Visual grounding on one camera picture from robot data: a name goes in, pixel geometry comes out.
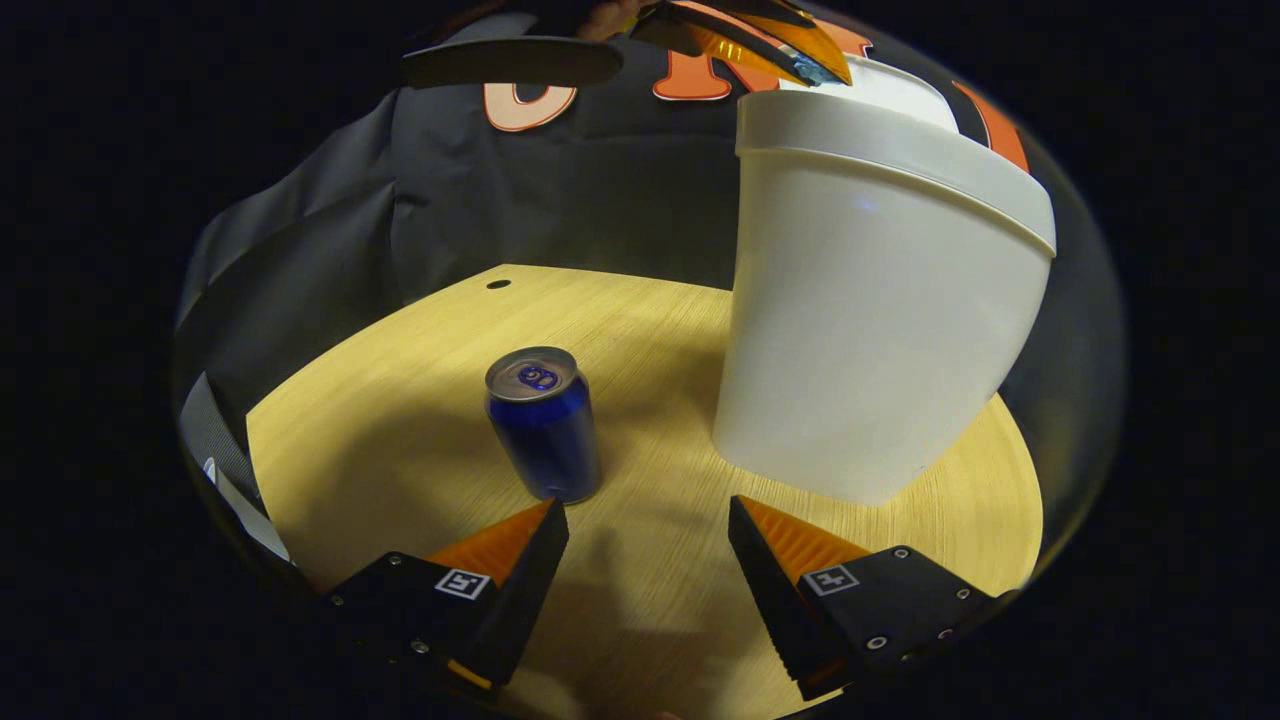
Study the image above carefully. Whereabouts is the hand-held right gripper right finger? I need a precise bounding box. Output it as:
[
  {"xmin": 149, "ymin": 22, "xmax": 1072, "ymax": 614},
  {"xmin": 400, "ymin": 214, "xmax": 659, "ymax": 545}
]
[{"xmin": 727, "ymin": 494, "xmax": 1021, "ymax": 703}]

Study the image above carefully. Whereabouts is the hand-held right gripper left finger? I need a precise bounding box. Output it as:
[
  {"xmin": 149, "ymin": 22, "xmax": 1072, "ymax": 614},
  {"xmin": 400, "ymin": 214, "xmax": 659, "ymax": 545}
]
[{"xmin": 320, "ymin": 497, "xmax": 571, "ymax": 696}]

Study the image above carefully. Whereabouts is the pale blue paper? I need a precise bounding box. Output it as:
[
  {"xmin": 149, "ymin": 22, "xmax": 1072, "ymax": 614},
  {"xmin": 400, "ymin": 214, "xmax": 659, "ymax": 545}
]
[{"xmin": 790, "ymin": 52, "xmax": 843, "ymax": 87}]

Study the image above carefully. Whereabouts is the blue pop can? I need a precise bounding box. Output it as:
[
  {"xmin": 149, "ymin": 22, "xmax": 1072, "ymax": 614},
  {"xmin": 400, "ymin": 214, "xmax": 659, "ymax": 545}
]
[{"xmin": 485, "ymin": 346, "xmax": 604, "ymax": 504}]

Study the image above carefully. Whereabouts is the white desktop garbage bin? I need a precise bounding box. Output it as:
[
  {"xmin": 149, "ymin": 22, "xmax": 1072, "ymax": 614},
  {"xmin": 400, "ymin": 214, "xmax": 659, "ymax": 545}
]
[{"xmin": 710, "ymin": 55, "xmax": 1058, "ymax": 507}]

